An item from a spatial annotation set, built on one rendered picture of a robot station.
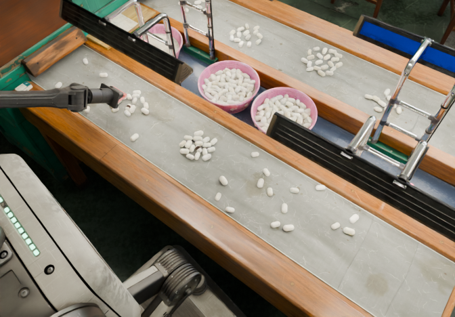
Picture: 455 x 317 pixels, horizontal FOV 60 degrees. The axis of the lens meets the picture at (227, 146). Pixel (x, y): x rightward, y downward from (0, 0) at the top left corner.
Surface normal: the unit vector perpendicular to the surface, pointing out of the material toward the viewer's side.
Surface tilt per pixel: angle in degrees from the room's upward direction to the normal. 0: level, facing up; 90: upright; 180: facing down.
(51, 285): 6
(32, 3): 90
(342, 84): 0
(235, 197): 0
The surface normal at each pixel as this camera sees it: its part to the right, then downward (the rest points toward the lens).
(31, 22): 0.79, 0.48
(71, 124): -0.03, -0.58
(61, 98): 0.63, 0.35
